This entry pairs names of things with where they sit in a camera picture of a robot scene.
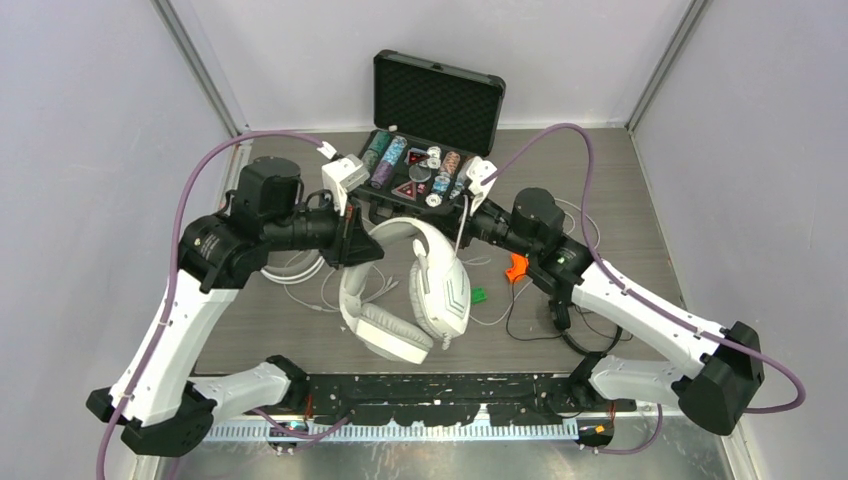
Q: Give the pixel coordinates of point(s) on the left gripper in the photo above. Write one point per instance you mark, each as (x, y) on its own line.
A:
(353, 243)

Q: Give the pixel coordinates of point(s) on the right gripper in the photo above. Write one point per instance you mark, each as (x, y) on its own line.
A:
(467, 234)

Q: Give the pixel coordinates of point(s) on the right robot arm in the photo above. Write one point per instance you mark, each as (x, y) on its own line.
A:
(709, 371)

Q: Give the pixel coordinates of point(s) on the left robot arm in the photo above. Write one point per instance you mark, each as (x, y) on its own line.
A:
(161, 412)

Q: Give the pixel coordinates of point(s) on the orange toy brick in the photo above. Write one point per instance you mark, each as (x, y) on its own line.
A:
(518, 268)

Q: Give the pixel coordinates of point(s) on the green toy brick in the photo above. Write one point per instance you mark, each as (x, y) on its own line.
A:
(478, 295)

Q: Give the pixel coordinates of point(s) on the black poker chip case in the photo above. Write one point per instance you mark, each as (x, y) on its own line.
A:
(430, 119)

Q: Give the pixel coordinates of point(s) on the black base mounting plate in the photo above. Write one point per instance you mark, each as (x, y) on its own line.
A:
(442, 400)

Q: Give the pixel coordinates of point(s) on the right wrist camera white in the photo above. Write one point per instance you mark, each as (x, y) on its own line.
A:
(480, 175)

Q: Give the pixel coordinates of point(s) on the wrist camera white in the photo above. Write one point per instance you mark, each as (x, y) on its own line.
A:
(342, 176)
(480, 175)

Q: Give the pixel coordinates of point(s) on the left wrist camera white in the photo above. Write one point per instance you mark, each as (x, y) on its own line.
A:
(342, 176)

